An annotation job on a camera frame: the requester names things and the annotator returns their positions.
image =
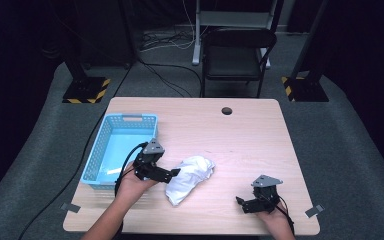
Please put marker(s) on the black folding chair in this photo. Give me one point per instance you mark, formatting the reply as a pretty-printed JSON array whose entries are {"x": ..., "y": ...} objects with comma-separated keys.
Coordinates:
[{"x": 233, "y": 61}]

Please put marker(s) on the grey tape strip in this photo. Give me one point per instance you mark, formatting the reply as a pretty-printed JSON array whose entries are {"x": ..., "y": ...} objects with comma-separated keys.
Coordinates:
[
  {"x": 314, "y": 211},
  {"x": 70, "y": 208}
]

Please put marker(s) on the person's left hand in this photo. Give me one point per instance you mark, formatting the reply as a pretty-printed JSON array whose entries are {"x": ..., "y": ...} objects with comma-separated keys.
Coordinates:
[{"x": 131, "y": 186}]

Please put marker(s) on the blue plastic basket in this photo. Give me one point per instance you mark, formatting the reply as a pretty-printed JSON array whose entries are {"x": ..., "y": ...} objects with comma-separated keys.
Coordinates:
[{"x": 113, "y": 153}]

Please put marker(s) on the white metal stand frame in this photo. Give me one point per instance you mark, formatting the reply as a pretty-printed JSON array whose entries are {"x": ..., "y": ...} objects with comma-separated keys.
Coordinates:
[{"x": 230, "y": 18}]

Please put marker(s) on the black stand with striped base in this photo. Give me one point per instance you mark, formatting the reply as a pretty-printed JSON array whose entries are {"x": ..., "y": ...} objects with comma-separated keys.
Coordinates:
[
  {"x": 85, "y": 90},
  {"x": 308, "y": 89}
]

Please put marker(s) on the black cabinet on casters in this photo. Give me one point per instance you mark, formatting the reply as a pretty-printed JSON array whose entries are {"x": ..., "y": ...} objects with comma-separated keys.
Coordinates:
[{"x": 106, "y": 33}]

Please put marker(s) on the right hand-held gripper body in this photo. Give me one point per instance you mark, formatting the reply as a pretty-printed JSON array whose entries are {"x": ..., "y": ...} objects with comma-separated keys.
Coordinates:
[{"x": 266, "y": 198}]

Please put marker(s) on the white cloth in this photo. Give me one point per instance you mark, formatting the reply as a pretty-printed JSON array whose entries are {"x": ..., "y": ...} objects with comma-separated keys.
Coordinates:
[{"x": 188, "y": 178}]

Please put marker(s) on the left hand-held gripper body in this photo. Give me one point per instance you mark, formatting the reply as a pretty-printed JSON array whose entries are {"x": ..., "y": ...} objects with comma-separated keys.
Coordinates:
[{"x": 148, "y": 166}]

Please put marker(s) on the person's right hand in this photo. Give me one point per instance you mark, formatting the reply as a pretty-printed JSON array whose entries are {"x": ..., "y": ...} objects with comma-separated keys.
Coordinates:
[{"x": 273, "y": 218}]

